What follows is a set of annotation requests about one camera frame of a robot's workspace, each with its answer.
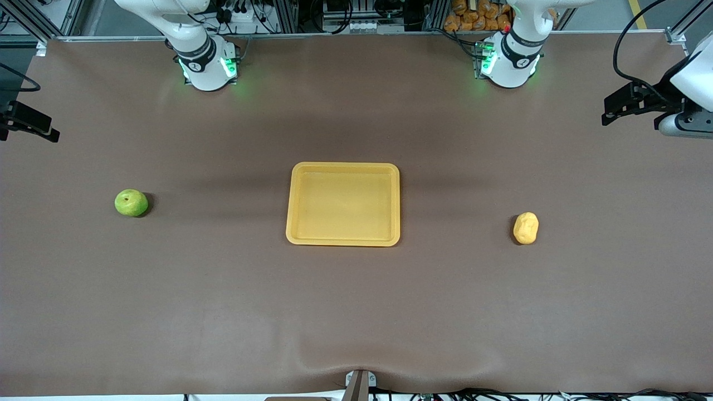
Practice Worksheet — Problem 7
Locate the green apple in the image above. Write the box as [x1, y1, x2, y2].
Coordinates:
[115, 189, 149, 218]

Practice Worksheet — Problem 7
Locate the yellow potato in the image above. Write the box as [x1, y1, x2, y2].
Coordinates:
[513, 212, 539, 245]

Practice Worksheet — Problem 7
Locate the yellow plastic tray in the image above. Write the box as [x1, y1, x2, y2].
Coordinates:
[286, 162, 401, 247]

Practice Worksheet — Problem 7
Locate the orange snack packet pile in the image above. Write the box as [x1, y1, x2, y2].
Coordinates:
[444, 0, 514, 32]

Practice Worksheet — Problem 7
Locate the white power strip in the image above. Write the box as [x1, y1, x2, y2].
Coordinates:
[219, 6, 263, 24]

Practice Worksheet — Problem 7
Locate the brown table mat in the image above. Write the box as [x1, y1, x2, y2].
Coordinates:
[0, 31, 713, 397]

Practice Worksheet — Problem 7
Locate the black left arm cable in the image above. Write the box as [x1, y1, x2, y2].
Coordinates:
[612, 0, 672, 100]

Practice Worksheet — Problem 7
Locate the metal table clamp bracket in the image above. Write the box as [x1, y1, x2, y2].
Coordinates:
[344, 369, 377, 401]

